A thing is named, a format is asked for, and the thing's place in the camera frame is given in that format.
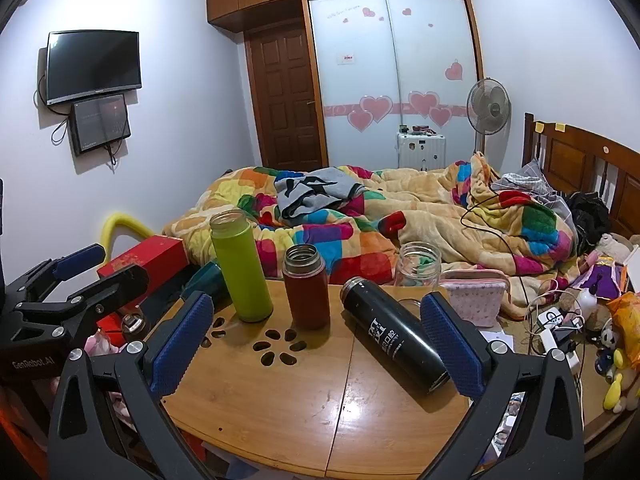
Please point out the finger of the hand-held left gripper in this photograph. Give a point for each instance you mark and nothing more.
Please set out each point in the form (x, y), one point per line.
(75, 260)
(112, 285)

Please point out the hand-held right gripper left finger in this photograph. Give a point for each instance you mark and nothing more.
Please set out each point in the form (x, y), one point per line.
(177, 345)

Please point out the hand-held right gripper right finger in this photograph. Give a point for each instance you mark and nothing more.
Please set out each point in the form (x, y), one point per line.
(450, 345)

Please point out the black thermos cup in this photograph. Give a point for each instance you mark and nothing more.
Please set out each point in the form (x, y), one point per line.
(390, 332)

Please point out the teal cup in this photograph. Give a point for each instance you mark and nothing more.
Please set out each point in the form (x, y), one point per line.
(205, 280)

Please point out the clear glass cup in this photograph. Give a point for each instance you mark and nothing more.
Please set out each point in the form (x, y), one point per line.
(417, 265)

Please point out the green thermos cup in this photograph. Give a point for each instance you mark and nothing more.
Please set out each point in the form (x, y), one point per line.
(242, 270)

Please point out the red thermos cup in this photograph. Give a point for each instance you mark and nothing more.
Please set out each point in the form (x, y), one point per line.
(306, 295)

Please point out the red cardboard box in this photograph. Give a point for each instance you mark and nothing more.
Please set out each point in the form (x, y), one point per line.
(145, 257)

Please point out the pink dotted pouch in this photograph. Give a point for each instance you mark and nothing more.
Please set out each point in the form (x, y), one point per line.
(475, 297)

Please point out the yellow foam tube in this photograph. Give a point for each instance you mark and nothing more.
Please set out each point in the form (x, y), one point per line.
(120, 224)

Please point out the pink plush toy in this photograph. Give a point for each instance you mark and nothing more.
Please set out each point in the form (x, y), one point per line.
(100, 346)

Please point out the white power strip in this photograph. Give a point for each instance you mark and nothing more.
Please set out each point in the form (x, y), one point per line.
(555, 330)

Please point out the colourful patchwork blanket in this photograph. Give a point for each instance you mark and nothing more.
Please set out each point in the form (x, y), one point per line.
(430, 230)

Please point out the white plastic bottle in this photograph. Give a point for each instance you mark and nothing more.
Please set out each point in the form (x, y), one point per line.
(590, 302)

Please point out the yellow plush toy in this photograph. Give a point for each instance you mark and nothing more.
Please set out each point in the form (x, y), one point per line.
(616, 385)

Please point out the orange snack bag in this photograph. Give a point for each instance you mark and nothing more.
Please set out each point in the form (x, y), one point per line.
(627, 320)

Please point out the grey striped pillow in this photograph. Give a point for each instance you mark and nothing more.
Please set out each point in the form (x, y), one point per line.
(535, 185)

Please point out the black clothing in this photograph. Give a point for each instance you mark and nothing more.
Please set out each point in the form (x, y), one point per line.
(592, 220)

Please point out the white suitcase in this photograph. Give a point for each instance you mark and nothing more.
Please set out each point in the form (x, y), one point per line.
(420, 152)

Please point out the grey printed cloth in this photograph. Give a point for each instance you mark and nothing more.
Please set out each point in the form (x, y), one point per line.
(320, 190)

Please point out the wooden bed headboard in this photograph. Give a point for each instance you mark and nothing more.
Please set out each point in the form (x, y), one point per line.
(575, 160)

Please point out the standing electric fan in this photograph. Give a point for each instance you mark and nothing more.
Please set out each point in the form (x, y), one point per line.
(488, 107)

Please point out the brown wooden door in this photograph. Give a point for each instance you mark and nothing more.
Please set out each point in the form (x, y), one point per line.
(285, 100)

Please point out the wardrobe with heart stickers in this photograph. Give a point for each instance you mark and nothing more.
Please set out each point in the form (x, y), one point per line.
(400, 50)

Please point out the small black wall monitor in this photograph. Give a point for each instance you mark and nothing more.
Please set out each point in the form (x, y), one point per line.
(100, 122)

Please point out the black wall television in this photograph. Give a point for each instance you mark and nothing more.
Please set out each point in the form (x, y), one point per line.
(92, 65)

